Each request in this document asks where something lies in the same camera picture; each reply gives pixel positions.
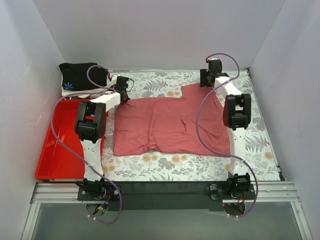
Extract pink t-shirt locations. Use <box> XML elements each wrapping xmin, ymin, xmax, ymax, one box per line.
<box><xmin>113</xmin><ymin>83</ymin><xmax>230</xmax><ymax>156</ymax></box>

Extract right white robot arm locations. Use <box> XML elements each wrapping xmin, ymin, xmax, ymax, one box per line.
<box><xmin>196</xmin><ymin>55</ymin><xmax>252</xmax><ymax>181</ymax></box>

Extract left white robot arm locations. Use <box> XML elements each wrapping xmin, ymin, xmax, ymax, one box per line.
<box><xmin>75</xmin><ymin>74</ymin><xmax>132</xmax><ymax>200</ymax></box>

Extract white folded t-shirt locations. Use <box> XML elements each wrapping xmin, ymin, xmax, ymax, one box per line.
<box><xmin>61</xmin><ymin>88</ymin><xmax>107</xmax><ymax>99</ymax></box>

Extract black folded t-shirt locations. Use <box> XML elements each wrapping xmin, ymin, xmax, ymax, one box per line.
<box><xmin>59</xmin><ymin>62</ymin><xmax>107</xmax><ymax>91</ymax></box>

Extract floral patterned table mat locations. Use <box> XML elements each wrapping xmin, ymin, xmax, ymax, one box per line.
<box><xmin>102</xmin><ymin>70</ymin><xmax>281</xmax><ymax>181</ymax></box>

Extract red plastic tray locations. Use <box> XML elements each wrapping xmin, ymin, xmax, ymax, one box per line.
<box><xmin>34</xmin><ymin>99</ymin><xmax>110</xmax><ymax>180</ymax></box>

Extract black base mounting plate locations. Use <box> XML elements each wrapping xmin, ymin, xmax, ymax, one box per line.
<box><xmin>76</xmin><ymin>181</ymin><xmax>256</xmax><ymax>212</ymax></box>

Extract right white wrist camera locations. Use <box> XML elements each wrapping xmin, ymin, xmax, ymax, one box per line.
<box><xmin>205</xmin><ymin>56</ymin><xmax>220</xmax><ymax>63</ymax></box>

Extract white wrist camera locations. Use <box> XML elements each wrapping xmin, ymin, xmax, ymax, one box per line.
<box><xmin>107</xmin><ymin>74</ymin><xmax>120</xmax><ymax>82</ymax></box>
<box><xmin>205</xmin><ymin>56</ymin><xmax>220</xmax><ymax>63</ymax></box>

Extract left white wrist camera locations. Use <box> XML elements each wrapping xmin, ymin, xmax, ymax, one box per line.
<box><xmin>107</xmin><ymin>74</ymin><xmax>120</xmax><ymax>82</ymax></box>

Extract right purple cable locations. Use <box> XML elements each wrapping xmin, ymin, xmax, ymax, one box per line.
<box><xmin>195</xmin><ymin>52</ymin><xmax>260</xmax><ymax>219</ymax></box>

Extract aluminium frame rail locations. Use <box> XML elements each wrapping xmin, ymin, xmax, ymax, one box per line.
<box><xmin>21</xmin><ymin>182</ymin><xmax>83</xmax><ymax>240</ymax></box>

